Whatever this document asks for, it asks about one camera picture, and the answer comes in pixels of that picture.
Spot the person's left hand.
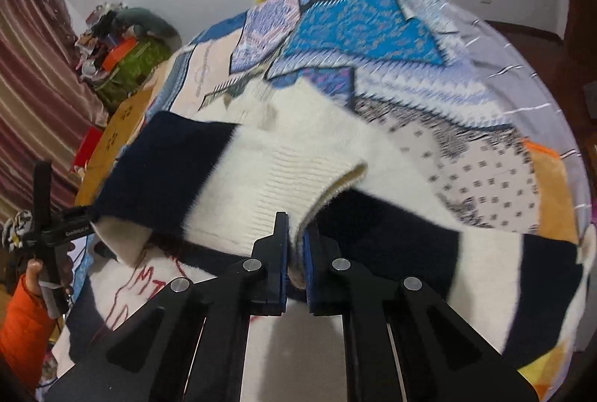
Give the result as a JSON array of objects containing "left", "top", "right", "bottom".
[{"left": 18, "top": 244, "right": 75, "bottom": 298}]

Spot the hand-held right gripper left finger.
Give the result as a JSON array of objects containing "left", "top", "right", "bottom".
[{"left": 44, "top": 212, "right": 292, "bottom": 402}]

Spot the red box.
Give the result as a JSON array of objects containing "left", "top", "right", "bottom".
[{"left": 70, "top": 127, "right": 104, "bottom": 172}]

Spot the grey green cloth bundle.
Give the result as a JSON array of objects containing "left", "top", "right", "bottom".
[{"left": 116, "top": 7, "right": 178, "bottom": 37}]

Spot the pile of assorted clutter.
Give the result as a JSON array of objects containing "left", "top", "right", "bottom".
[{"left": 75, "top": 3, "right": 131, "bottom": 79}]

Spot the white navy striped sweater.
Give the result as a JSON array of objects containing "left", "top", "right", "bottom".
[{"left": 91, "top": 78, "right": 595, "bottom": 368}]

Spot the brown wooden door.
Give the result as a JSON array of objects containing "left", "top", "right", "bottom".
[{"left": 566, "top": 0, "right": 597, "bottom": 104}]

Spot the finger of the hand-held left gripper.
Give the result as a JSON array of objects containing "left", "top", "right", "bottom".
[{"left": 60, "top": 205, "right": 101, "bottom": 236}]

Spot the black white patterned cloth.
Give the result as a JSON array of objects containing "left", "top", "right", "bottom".
[{"left": 2, "top": 210, "right": 34, "bottom": 251}]

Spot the grey striped bedsheet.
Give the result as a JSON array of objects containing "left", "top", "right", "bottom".
[{"left": 429, "top": 0, "right": 597, "bottom": 356}]

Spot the orange box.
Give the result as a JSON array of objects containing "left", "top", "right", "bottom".
[{"left": 101, "top": 39, "right": 138, "bottom": 72}]

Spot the striped pink curtain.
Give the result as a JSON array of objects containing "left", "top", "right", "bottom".
[{"left": 0, "top": 0, "right": 110, "bottom": 226}]

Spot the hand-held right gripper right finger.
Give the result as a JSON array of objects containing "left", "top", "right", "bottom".
[{"left": 303, "top": 226, "right": 539, "bottom": 402}]

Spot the green patterned bag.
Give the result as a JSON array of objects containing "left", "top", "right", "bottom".
[{"left": 96, "top": 38, "right": 173, "bottom": 111}]

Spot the blue patchwork printed blanket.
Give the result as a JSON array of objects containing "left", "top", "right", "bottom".
[{"left": 51, "top": 0, "right": 584, "bottom": 402}]

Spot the brown cardboard box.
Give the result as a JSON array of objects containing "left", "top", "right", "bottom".
[{"left": 75, "top": 89, "right": 157, "bottom": 207}]

